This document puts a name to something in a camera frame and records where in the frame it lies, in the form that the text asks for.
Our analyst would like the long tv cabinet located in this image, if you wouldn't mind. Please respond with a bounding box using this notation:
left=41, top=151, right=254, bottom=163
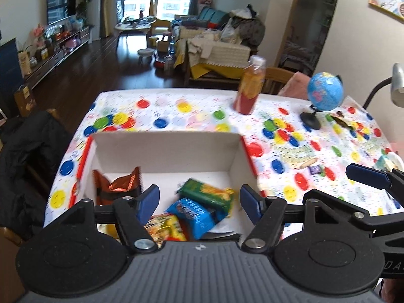
left=23, top=25, right=94, bottom=89

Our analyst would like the green snack packet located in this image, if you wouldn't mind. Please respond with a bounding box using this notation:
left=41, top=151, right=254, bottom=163
left=177, top=178, right=236, bottom=218

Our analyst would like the black tall appliance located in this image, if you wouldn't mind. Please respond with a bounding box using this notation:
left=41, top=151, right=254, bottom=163
left=0, top=37, right=25, bottom=103

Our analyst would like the pink flower bouquet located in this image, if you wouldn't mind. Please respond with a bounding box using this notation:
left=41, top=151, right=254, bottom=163
left=33, top=23, right=45, bottom=46

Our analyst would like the blue snack packet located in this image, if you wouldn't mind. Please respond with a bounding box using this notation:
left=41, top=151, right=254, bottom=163
left=166, top=198, right=228, bottom=240

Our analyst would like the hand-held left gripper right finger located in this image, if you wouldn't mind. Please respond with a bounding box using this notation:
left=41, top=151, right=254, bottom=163
left=240, top=185, right=333, bottom=254

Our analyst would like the blue desk globe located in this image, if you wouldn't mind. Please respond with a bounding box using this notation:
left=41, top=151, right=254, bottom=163
left=300, top=72, right=345, bottom=131

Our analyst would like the round coffee table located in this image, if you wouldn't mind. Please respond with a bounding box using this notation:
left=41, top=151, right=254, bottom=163
left=114, top=17, right=157, bottom=46

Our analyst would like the pink cushion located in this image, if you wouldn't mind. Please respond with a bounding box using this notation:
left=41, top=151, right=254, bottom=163
left=278, top=72, right=314, bottom=101

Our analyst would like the brown and red snack packet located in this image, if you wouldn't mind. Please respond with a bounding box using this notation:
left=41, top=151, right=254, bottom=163
left=92, top=167, right=142, bottom=208

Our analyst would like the television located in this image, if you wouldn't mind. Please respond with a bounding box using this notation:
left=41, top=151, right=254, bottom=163
left=47, top=0, right=77, bottom=25

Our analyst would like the balloon print tablecloth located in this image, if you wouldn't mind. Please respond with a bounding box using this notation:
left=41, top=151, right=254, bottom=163
left=44, top=88, right=404, bottom=228

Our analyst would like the grey round stool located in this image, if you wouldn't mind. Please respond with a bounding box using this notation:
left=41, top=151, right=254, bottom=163
left=138, top=48, right=155, bottom=65

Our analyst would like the yellow and orange snack packet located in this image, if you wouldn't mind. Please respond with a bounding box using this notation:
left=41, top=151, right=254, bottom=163
left=145, top=213, right=188, bottom=243

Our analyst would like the wooden chair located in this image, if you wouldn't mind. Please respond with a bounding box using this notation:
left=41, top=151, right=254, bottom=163
left=263, top=67, right=296, bottom=96

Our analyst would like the sofa with cream cover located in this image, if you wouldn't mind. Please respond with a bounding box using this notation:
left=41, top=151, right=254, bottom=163
left=173, top=6, right=254, bottom=83

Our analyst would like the dark small wrapper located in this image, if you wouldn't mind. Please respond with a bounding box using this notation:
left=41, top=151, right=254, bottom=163
left=328, top=111, right=355, bottom=131

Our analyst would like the silver snack packet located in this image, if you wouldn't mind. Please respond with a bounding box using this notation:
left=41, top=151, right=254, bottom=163
left=202, top=219, right=242, bottom=240

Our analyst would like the tall green plant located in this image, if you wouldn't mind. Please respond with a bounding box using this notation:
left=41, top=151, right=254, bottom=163
left=76, top=0, right=96, bottom=23

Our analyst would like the orange and red drink bottle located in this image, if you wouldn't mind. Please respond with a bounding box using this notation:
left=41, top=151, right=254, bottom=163
left=234, top=55, right=266, bottom=116

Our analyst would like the white and red cardboard box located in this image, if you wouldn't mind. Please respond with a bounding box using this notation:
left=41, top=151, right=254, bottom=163
left=71, top=132, right=260, bottom=247

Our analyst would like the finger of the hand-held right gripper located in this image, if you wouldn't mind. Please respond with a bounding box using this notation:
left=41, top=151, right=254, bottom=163
left=330, top=196, right=404, bottom=238
left=345, top=163, right=404, bottom=207

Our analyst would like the grey desk lamp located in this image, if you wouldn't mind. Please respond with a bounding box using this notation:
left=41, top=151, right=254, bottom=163
left=361, top=63, right=404, bottom=108

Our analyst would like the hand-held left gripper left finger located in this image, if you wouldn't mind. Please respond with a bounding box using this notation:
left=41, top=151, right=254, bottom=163
left=68, top=185, right=160, bottom=255

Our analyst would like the pile of clothes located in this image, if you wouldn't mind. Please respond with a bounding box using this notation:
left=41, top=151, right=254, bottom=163
left=221, top=4, right=266, bottom=48

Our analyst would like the black jacket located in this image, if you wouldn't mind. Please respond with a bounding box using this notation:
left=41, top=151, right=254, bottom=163
left=0, top=110, right=74, bottom=239

